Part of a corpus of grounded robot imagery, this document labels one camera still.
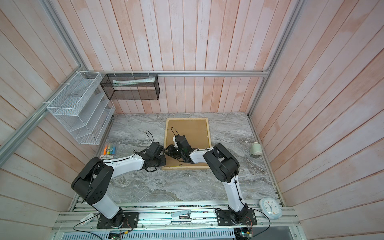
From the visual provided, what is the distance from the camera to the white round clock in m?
0.74

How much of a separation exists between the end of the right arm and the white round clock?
0.44 m

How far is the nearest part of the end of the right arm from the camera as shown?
0.77 m
